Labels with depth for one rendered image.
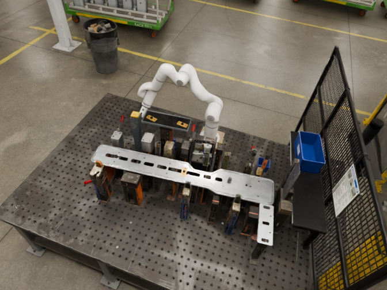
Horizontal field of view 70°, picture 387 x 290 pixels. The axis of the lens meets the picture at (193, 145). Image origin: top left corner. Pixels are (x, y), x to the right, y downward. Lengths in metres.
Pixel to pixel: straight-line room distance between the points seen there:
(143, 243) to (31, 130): 2.50
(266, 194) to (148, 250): 0.92
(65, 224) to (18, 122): 2.28
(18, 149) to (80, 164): 1.48
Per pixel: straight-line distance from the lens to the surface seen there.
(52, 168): 2.66
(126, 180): 2.02
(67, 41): 5.63
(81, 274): 2.90
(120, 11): 6.21
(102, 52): 4.62
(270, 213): 2.01
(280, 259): 2.23
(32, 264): 3.08
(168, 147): 2.12
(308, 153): 2.41
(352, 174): 1.88
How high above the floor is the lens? 2.67
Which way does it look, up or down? 48 degrees down
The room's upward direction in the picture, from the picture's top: 6 degrees clockwise
